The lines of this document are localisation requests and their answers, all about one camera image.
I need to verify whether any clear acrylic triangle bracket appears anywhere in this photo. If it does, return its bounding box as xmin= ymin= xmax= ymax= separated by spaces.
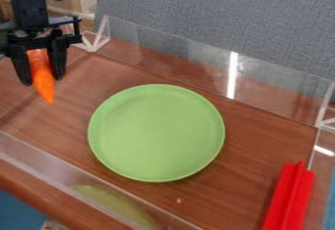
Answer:
xmin=76 ymin=16 xmax=111 ymax=52

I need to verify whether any orange toy carrot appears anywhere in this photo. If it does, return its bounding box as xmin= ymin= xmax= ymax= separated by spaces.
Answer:
xmin=27 ymin=49 xmax=55 ymax=105

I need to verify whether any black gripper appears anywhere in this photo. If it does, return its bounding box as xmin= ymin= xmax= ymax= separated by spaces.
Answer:
xmin=0 ymin=0 xmax=83 ymax=86

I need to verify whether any red plastic bracket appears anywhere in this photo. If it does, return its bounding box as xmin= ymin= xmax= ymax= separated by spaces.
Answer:
xmin=262 ymin=161 xmax=314 ymax=230

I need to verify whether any clear acrylic tray wall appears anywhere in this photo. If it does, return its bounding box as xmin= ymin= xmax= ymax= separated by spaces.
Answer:
xmin=0 ymin=18 xmax=335 ymax=230

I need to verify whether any green round plate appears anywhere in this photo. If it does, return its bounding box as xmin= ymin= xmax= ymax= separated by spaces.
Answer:
xmin=88 ymin=84 xmax=226 ymax=183

